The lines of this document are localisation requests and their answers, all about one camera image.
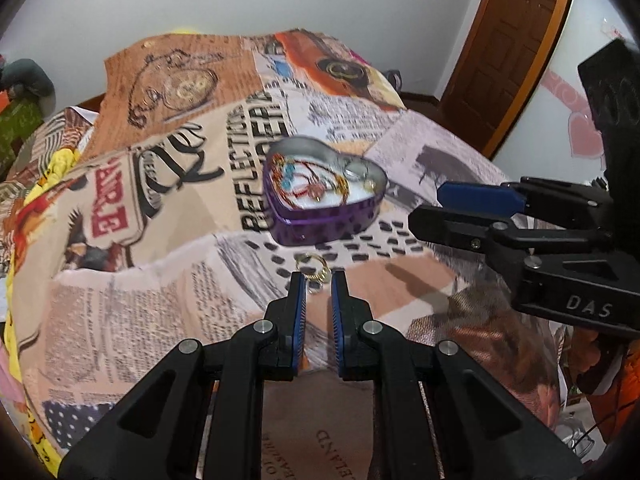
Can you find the dark grey bag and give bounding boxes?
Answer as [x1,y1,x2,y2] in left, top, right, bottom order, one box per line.
[0,57,55,98]

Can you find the pink swirl border sticker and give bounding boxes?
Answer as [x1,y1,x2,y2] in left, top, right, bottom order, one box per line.
[545,67,601,116]

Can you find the gold wire ring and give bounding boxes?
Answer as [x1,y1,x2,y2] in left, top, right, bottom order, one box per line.
[294,254,333,293]

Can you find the colourful beaded bracelet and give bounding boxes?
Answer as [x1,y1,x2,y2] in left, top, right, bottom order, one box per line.
[270,156,313,183]

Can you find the pink heart wall sticker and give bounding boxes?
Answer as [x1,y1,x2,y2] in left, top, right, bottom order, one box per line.
[567,112,608,158]

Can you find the red string bracelet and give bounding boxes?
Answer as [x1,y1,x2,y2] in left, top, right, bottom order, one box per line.
[282,167,331,209]

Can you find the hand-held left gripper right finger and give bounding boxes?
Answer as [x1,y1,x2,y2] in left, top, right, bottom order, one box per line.
[330,270,586,480]

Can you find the green patterned cloth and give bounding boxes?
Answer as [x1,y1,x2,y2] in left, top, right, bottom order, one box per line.
[0,95,43,176]

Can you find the printed patchwork blanket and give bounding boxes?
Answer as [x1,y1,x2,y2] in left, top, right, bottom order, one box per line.
[0,30,571,480]

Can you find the orange garment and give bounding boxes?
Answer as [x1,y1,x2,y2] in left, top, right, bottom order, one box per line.
[570,327,640,441]

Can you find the purple heart-shaped tin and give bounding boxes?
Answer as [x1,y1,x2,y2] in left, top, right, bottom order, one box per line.
[263,136,389,248]

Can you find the striped pillow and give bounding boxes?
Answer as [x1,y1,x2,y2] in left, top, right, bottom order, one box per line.
[10,107,101,171]

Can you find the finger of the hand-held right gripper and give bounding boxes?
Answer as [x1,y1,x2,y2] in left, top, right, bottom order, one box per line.
[407,204,531,266]
[436,176,613,231]

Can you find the gold bead bracelet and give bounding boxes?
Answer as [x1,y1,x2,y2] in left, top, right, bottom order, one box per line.
[320,172,353,208]

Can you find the clear glass jar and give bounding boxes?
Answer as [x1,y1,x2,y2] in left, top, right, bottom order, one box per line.
[557,407,601,461]

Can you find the brown wooden door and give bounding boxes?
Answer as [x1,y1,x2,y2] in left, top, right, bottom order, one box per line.
[439,0,581,158]

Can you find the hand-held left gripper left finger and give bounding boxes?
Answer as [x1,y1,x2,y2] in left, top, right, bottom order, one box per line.
[57,271,307,480]

